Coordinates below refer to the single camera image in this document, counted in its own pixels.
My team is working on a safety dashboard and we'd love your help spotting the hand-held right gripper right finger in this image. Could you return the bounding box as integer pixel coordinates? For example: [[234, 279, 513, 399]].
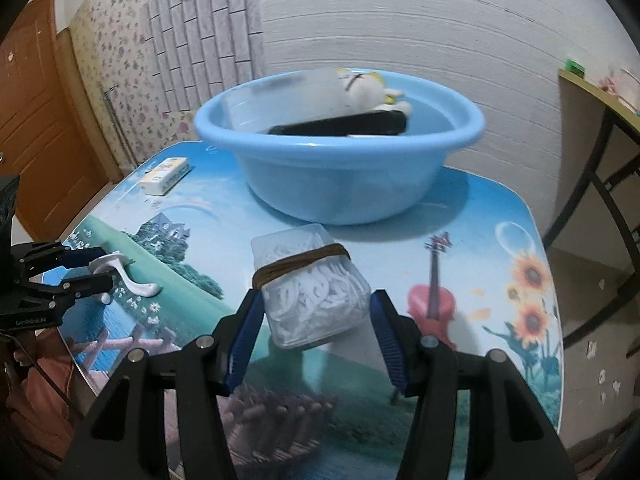
[[369, 289, 576, 480]]

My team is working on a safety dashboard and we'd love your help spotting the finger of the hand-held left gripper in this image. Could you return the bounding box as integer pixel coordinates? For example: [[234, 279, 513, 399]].
[[12, 241, 108, 281], [20, 272, 116, 311]]

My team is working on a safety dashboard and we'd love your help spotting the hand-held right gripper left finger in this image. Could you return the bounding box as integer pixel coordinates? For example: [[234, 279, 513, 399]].
[[57, 289, 266, 480]]

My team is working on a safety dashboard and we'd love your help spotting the pale plastic hook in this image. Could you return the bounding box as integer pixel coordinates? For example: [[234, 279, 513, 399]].
[[87, 251, 163, 305]]

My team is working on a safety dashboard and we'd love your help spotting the clear box of white pieces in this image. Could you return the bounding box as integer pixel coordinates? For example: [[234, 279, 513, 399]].
[[250, 225, 372, 350]]

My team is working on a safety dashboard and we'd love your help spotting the blue plastic basin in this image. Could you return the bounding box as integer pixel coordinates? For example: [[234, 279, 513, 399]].
[[194, 71, 486, 226]]

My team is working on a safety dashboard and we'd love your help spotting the black electronic device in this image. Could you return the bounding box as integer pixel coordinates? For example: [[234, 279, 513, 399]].
[[266, 109, 410, 139]]

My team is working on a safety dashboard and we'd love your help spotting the clear plastic box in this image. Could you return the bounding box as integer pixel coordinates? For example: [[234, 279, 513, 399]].
[[221, 66, 353, 132]]

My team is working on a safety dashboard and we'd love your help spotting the white plush toy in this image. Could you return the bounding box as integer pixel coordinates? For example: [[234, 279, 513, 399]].
[[336, 66, 413, 111]]

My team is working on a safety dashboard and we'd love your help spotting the brown rubber band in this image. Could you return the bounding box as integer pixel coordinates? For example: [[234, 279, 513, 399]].
[[252, 244, 351, 288]]

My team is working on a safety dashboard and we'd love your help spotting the person's orange clothing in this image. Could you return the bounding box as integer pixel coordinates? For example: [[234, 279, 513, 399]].
[[0, 327, 96, 461]]

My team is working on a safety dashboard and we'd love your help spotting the white and yellow box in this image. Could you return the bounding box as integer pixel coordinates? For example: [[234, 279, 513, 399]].
[[137, 157, 193, 196]]

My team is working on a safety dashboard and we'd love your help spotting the brown wooden door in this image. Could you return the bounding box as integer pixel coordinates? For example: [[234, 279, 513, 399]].
[[0, 0, 108, 246]]

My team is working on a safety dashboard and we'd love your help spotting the wooden side table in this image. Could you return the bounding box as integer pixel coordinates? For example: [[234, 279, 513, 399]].
[[542, 69, 640, 261]]

